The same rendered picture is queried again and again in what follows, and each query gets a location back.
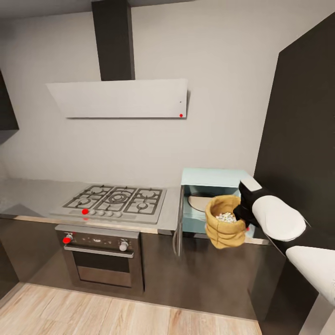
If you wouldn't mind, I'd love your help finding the popcorn bag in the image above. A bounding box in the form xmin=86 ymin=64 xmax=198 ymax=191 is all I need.
xmin=205 ymin=195 xmax=246 ymax=249

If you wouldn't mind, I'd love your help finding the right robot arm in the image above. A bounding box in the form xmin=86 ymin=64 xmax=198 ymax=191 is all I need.
xmin=233 ymin=176 xmax=335 ymax=309

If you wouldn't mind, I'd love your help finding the microwave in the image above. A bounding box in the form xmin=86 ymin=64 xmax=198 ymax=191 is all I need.
xmin=173 ymin=168 xmax=249 ymax=264

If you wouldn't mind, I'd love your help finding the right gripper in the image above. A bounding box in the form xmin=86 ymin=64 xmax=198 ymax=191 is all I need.
xmin=233 ymin=205 xmax=259 ymax=228

